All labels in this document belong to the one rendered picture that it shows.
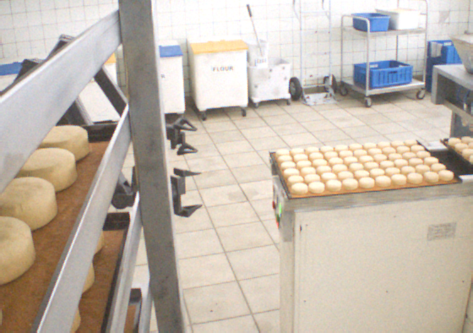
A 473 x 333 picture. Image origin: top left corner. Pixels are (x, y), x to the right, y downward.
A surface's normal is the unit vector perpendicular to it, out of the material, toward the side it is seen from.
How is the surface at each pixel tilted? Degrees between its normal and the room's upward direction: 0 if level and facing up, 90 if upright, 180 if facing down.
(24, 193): 0
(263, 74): 95
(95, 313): 0
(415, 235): 90
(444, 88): 90
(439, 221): 90
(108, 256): 0
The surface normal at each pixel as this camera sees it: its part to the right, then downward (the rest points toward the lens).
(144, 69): 0.07, 0.36
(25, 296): -0.04, -0.93
